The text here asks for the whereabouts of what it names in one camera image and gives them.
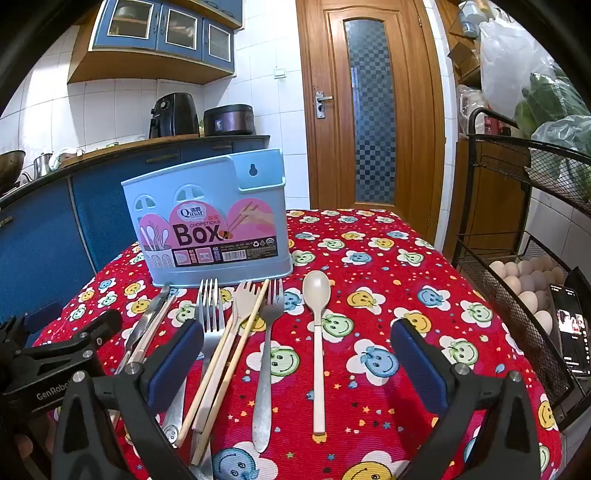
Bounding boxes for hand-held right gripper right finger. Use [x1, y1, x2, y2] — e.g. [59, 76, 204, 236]
[390, 318, 543, 480]

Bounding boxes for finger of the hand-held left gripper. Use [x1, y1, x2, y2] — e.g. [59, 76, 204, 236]
[14, 309, 123, 387]

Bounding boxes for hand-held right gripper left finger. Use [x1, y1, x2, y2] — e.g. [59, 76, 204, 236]
[53, 318, 206, 480]

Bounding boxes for wooden chopstick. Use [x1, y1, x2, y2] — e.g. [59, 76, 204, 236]
[190, 314, 260, 466]
[175, 278, 271, 448]

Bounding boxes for large steel fork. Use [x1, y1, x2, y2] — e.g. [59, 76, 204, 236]
[161, 279, 222, 449]
[196, 277, 225, 480]

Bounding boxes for steel knife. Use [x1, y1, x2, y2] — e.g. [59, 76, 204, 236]
[122, 284, 172, 365]

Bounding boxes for beige plastic fork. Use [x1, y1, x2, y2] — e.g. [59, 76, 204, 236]
[191, 281, 258, 435]

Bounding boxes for beige plastic spoon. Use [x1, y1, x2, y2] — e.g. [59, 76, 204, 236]
[302, 270, 332, 435]

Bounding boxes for small steel fork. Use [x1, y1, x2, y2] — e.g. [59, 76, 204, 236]
[252, 278, 286, 454]

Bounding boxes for blue plastic utensil box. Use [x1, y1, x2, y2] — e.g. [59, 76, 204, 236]
[121, 148, 293, 289]

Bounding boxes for blue kitchen counter cabinet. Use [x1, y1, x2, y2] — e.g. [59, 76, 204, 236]
[0, 135, 271, 352]

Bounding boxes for red smiley printed tablecloth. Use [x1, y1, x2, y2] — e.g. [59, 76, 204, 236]
[32, 209, 566, 480]

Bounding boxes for pile of eggs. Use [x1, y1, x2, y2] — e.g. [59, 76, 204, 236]
[488, 256, 568, 335]

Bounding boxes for black smartphone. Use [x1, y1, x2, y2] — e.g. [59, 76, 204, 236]
[549, 282, 591, 377]

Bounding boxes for wooden side cabinet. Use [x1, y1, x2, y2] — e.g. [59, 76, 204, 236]
[445, 134, 529, 264]

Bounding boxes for steel kettle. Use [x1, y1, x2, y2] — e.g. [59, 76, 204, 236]
[21, 152, 63, 183]

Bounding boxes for dark wok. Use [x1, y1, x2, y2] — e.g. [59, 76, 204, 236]
[0, 150, 26, 195]

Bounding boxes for wooden door with glass panel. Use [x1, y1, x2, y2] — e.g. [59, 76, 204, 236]
[295, 0, 451, 214]

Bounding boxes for dark rice cooker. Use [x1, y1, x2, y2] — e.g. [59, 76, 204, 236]
[203, 105, 256, 137]

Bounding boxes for black air fryer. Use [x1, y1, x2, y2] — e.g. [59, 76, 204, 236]
[148, 92, 200, 139]

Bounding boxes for clear plastic bag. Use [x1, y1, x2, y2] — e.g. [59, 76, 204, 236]
[457, 85, 485, 137]

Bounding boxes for bagged green vegetables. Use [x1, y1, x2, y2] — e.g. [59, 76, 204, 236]
[515, 69, 591, 199]

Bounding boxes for cardboard box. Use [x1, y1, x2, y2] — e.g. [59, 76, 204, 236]
[447, 39, 483, 84]

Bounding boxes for white plastic bag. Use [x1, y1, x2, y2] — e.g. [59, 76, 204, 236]
[478, 9, 555, 118]

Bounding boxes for blue and white bottle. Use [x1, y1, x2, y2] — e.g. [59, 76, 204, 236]
[457, 0, 485, 38]

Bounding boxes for black wire rack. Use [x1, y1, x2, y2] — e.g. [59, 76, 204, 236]
[451, 107, 591, 418]

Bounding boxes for silver door handle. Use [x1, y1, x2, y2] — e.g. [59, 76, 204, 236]
[315, 90, 334, 120]

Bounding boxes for blue wall cabinet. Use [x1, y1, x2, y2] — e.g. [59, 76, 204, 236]
[68, 0, 245, 85]

